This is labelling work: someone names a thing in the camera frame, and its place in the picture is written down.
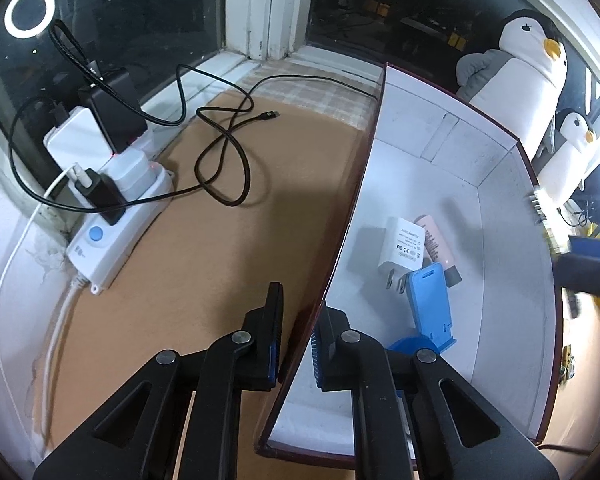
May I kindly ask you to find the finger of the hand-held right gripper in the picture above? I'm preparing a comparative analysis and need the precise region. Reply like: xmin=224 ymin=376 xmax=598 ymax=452
xmin=554 ymin=235 xmax=600 ymax=303

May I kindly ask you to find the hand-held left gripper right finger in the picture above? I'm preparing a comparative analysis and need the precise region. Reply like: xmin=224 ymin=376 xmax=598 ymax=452
xmin=312 ymin=305 xmax=558 ymax=480

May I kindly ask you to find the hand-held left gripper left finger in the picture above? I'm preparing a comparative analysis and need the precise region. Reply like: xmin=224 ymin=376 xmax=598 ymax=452
xmin=32 ymin=282 xmax=286 ymax=480

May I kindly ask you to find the wooden clothespin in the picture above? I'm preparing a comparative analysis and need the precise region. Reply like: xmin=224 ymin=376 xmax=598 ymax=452
xmin=561 ymin=344 xmax=577 ymax=382

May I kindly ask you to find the red cardboard box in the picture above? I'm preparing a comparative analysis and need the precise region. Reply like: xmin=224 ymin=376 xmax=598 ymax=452
xmin=254 ymin=62 xmax=565 ymax=471

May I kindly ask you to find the blue folding phone stand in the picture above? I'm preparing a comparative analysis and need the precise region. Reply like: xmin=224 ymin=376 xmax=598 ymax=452
xmin=404 ymin=262 xmax=457 ymax=353

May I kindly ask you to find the white plug adapter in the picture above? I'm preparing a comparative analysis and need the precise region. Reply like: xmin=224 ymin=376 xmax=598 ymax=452
xmin=375 ymin=216 xmax=426 ymax=291

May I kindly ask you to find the pink tube with grey cap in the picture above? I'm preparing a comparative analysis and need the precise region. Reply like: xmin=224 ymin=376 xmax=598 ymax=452
xmin=414 ymin=214 xmax=463 ymax=286

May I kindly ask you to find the brown table mat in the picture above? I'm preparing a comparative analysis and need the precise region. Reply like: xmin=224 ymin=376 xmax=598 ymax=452
xmin=45 ymin=87 xmax=598 ymax=480

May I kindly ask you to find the small penguin plush toy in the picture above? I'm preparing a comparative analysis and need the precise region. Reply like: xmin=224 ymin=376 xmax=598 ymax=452
xmin=536 ymin=108 xmax=598 ymax=208

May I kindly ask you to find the white power strip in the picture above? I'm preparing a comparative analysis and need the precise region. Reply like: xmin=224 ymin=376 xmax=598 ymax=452
xmin=66 ymin=167 xmax=176 ymax=298

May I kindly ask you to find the large penguin plush toy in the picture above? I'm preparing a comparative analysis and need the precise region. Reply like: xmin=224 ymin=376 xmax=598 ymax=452
xmin=455 ymin=9 xmax=568 ymax=161

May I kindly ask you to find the small black charger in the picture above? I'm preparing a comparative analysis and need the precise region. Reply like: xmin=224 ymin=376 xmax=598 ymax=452
xmin=72 ymin=167 xmax=128 ymax=226

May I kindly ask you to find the white round plug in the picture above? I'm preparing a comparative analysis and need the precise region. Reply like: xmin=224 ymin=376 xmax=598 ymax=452
xmin=102 ymin=152 xmax=156 ymax=201

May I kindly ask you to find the plaid cloth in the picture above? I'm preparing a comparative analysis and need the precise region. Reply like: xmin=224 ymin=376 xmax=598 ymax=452
xmin=237 ymin=57 xmax=386 ymax=133

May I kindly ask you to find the large black charger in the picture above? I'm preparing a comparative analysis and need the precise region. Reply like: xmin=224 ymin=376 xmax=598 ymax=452
xmin=77 ymin=66 xmax=148 ymax=153

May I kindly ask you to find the large white charger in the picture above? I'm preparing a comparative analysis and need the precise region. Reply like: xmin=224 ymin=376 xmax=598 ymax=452
xmin=42 ymin=106 xmax=113 ymax=173

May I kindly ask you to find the black loose charging cable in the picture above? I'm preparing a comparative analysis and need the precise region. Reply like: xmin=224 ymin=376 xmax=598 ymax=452
xmin=140 ymin=62 xmax=381 ymax=208

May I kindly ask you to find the white power strip cord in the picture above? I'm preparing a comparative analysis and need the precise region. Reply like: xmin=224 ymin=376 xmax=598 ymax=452
xmin=30 ymin=275 xmax=88 ymax=448

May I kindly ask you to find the white charging cable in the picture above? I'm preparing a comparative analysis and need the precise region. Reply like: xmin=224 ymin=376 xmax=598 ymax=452
xmin=0 ymin=162 xmax=88 ymax=436

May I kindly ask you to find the thin black cable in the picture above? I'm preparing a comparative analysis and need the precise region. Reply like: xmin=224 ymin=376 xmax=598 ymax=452
xmin=7 ymin=97 xmax=206 ymax=213

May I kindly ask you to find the white window frame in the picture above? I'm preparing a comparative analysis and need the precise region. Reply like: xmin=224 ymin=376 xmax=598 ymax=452
xmin=145 ymin=0 xmax=600 ymax=111

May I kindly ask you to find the black braided cable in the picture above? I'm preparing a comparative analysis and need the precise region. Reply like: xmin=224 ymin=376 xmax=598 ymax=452
xmin=50 ymin=20 xmax=106 ymax=91

